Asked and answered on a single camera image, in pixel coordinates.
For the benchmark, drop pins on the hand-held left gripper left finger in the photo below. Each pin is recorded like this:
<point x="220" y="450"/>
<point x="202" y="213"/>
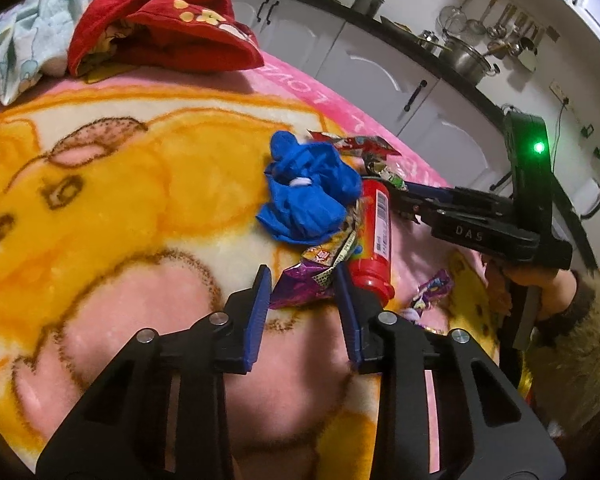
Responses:
<point x="257" y="317"/>

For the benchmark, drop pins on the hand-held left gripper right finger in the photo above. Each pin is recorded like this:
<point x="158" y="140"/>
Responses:
<point x="349" y="317"/>

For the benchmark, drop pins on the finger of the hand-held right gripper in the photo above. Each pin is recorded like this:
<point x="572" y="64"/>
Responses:
<point x="430" y="191"/>
<point x="415" y="209"/>

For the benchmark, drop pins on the red tube container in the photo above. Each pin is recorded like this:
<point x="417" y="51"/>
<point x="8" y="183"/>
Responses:
<point x="375" y="230"/>

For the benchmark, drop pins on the purple snack wrapper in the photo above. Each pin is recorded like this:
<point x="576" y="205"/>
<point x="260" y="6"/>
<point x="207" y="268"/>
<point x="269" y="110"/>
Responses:
<point x="305" y="275"/>

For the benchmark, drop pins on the small purple candy wrapper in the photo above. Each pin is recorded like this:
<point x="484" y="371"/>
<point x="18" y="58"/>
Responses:
<point x="432" y="290"/>

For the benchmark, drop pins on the gold red snack wrapper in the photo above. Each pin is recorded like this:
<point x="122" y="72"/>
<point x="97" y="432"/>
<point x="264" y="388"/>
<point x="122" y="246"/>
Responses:
<point x="350" y="144"/>

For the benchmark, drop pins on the blue plastic bag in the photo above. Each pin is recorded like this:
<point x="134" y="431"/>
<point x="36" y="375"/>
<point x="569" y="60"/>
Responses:
<point x="310" y="195"/>

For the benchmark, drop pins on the person's right hand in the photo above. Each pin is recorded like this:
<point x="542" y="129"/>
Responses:
<point x="555" y="290"/>

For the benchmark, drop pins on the white electric kettle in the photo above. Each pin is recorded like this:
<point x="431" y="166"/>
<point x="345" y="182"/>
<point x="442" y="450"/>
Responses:
<point x="592" y="200"/>

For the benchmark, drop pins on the large steel pot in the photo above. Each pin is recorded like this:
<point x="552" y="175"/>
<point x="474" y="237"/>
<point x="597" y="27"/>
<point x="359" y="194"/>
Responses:
<point x="467" y="60"/>

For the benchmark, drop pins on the row of hanging utensils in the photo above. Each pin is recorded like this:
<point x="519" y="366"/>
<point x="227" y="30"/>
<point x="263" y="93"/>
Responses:
<point x="529" y="60"/>

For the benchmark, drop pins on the small steel teapot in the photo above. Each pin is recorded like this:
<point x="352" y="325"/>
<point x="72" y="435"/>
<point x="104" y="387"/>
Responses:
<point x="429" y="40"/>

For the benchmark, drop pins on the metal cup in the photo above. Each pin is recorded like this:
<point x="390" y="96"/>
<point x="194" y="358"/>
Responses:
<point x="366" y="4"/>

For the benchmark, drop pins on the pink printed blanket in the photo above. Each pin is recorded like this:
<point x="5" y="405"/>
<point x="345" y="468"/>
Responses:
<point x="105" y="185"/>

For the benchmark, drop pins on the red embroidered garment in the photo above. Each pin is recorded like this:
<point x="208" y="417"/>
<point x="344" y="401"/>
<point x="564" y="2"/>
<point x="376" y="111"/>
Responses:
<point x="130" y="5"/>

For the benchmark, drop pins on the light blue printed cloth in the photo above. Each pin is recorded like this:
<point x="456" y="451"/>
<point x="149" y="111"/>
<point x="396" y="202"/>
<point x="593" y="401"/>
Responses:
<point x="35" y="20"/>

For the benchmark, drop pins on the white wall socket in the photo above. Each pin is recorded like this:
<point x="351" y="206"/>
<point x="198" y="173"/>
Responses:
<point x="560" y="91"/>

